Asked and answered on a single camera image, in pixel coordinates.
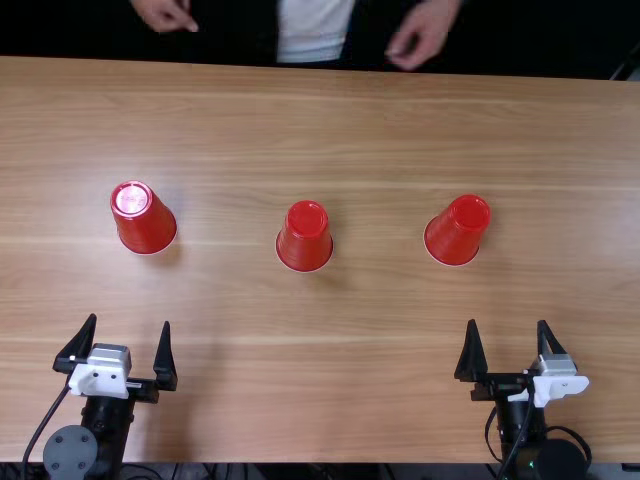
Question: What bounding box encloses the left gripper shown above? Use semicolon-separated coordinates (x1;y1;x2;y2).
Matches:
52;313;179;404

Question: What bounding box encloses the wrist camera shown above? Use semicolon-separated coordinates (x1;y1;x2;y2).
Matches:
522;353;590;407
68;342;134;400

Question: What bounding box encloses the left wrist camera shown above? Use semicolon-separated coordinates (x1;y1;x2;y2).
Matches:
68;342;134;400

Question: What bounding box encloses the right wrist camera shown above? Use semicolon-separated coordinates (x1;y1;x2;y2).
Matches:
522;353;590;407

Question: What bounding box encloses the red cup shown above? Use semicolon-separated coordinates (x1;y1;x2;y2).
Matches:
275;200;335;273
423;194;492;267
109;180;178;256

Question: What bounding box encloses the person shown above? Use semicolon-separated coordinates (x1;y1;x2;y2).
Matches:
128;0;464;71

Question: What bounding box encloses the black cable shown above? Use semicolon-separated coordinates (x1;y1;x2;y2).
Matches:
21;383;72;465
545;424;594;464

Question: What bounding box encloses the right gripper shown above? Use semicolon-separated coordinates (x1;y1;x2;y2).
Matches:
453;319;565;403

